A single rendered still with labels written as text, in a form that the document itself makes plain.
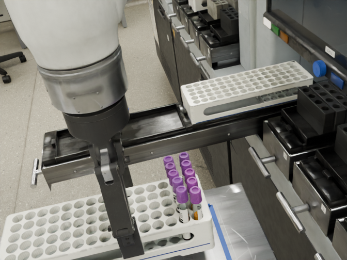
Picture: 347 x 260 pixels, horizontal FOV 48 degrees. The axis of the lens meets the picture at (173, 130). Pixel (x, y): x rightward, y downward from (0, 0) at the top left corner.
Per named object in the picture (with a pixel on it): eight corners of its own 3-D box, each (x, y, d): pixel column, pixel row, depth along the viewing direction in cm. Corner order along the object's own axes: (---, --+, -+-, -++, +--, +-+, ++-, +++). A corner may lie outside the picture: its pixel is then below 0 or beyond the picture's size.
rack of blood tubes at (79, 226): (200, 199, 65) (196, 172, 61) (216, 247, 57) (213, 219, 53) (21, 241, 63) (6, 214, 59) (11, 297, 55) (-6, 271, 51)
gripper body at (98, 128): (61, 85, 48) (81, 144, 54) (57, 123, 42) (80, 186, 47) (121, 73, 49) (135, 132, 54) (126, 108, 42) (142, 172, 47)
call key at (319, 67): (317, 71, 73) (318, 57, 71) (326, 79, 70) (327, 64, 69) (311, 72, 73) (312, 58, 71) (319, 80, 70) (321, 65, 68)
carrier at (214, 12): (223, 21, 136) (222, 4, 133) (217, 22, 136) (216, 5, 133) (213, 11, 146) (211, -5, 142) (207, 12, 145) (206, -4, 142)
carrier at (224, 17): (238, 37, 124) (237, 19, 121) (232, 38, 124) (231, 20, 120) (226, 25, 133) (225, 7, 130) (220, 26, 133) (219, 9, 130)
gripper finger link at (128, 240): (126, 212, 49) (128, 230, 46) (134, 238, 52) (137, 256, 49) (114, 214, 49) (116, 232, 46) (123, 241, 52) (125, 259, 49)
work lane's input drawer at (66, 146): (301, 97, 108) (303, 67, 102) (328, 124, 96) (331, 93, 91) (35, 159, 101) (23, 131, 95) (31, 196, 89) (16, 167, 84)
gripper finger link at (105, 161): (112, 131, 48) (109, 134, 43) (121, 172, 49) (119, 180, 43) (93, 135, 48) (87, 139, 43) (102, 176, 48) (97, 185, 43)
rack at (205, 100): (293, 81, 102) (294, 60, 98) (312, 100, 94) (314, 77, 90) (183, 107, 99) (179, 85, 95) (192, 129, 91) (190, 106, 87)
